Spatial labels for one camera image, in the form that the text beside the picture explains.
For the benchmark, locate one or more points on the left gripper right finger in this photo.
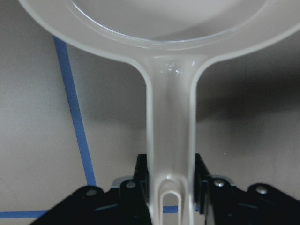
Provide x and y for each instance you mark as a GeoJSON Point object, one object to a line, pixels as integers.
{"type": "Point", "coordinates": [203, 191]}

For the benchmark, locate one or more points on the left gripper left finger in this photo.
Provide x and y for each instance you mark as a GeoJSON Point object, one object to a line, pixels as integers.
{"type": "Point", "coordinates": [141, 197]}

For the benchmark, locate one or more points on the beige plastic dustpan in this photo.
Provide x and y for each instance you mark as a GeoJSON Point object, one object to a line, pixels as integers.
{"type": "Point", "coordinates": [171, 43]}

